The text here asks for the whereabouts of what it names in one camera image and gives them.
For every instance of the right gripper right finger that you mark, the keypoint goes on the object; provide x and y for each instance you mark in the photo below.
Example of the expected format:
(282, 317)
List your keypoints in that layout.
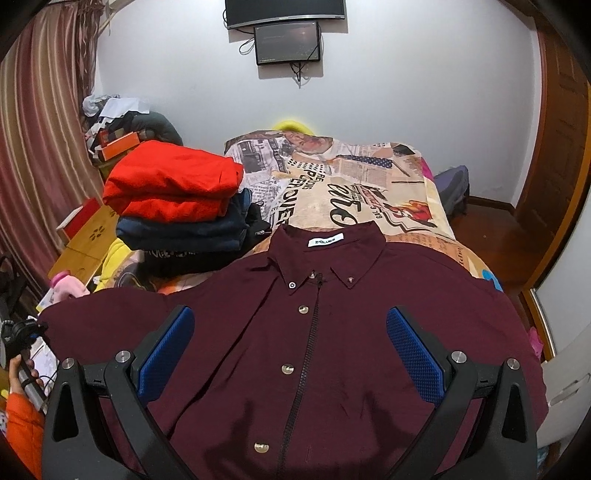
(482, 425)

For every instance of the yellow pillow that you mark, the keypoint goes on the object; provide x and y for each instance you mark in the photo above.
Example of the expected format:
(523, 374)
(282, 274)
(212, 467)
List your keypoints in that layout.
(293, 126)

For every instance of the yellow garment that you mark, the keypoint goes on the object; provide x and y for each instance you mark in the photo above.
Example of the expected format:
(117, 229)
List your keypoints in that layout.
(116, 254)

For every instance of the orange box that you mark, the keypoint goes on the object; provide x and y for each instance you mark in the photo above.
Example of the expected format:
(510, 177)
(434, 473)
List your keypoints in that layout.
(118, 146)

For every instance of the navy folded garment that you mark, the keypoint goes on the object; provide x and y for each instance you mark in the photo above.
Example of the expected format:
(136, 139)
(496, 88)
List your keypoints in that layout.
(225, 233)

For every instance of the pink croc shoe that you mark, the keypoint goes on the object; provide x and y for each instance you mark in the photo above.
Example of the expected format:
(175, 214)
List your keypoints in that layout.
(536, 342)

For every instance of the red white box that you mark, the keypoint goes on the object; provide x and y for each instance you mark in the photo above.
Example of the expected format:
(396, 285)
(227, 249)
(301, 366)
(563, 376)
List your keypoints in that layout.
(76, 219)

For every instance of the newspaper print bed blanket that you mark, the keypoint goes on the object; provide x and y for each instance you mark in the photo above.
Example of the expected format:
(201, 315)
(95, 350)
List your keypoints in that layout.
(321, 184)

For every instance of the orange sleeve forearm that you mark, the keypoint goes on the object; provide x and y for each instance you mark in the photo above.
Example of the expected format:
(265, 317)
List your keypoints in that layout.
(24, 432)

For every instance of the person left hand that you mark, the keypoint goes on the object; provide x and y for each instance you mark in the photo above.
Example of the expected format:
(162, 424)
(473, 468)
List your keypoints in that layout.
(22, 374)

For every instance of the striped maroon curtain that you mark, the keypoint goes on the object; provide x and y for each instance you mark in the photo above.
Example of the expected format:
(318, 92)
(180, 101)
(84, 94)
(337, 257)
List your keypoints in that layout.
(46, 73)

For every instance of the small black wall monitor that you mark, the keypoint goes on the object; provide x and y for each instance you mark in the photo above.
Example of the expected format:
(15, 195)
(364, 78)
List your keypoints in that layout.
(288, 42)

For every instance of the wooden door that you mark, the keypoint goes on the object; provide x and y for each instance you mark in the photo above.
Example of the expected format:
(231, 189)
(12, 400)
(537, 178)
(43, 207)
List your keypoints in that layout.
(555, 188)

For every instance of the purple grey bag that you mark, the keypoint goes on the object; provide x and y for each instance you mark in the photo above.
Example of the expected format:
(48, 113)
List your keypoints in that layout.
(453, 186)

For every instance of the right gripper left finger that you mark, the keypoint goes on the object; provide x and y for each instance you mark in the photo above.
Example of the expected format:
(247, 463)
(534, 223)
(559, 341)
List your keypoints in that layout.
(98, 425)

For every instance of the dark green garment pile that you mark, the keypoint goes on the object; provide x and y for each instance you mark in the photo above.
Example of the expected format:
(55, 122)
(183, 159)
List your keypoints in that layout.
(151, 126)

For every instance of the maroon button shirt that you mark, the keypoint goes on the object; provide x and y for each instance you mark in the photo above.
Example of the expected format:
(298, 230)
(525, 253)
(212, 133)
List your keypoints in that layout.
(290, 373)

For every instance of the pink plush toy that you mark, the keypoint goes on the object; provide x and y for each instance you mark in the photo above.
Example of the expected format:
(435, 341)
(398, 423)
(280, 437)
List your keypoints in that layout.
(66, 286)

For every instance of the large black wall television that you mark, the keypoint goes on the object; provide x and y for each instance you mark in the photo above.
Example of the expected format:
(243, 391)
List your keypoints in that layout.
(240, 13)

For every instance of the red folded garment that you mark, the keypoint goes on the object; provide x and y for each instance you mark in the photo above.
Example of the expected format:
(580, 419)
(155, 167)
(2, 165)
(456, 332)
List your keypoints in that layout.
(166, 183)

